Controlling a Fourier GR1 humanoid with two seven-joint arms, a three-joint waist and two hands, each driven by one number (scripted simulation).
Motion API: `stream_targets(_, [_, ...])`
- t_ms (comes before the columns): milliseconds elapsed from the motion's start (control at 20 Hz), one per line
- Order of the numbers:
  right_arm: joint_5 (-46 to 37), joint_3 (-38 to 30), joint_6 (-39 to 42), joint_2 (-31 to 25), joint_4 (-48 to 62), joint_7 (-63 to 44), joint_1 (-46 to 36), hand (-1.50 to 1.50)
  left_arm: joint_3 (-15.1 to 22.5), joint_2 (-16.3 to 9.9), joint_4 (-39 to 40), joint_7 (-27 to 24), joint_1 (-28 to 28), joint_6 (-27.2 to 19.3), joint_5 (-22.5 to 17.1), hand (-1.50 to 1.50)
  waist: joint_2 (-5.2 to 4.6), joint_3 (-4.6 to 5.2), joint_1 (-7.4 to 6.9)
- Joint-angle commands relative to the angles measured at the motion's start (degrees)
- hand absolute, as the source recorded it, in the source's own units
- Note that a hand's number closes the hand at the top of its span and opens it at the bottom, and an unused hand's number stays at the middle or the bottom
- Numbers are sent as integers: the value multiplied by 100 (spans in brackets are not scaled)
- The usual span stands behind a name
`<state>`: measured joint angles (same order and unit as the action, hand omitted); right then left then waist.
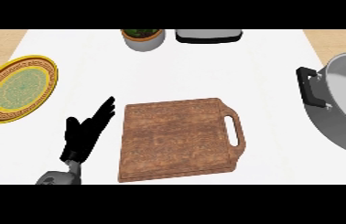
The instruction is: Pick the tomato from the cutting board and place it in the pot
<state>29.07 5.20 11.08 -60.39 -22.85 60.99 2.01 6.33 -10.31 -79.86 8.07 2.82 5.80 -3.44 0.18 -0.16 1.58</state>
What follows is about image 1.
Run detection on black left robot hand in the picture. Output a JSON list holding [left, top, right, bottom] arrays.
[[60, 96, 117, 164]]

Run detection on brown wooden cutting board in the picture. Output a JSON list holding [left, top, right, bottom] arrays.
[[119, 97, 247, 184]]

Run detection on potted plant in grey pot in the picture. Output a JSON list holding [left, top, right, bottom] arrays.
[[120, 28, 166, 53]]

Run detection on grey metal pot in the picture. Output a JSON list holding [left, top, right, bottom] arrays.
[[295, 52, 346, 151]]

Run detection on yellow patterned plate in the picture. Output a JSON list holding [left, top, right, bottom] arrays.
[[0, 54, 60, 124]]

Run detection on black and grey appliance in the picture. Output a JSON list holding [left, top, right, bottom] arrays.
[[175, 28, 244, 45]]

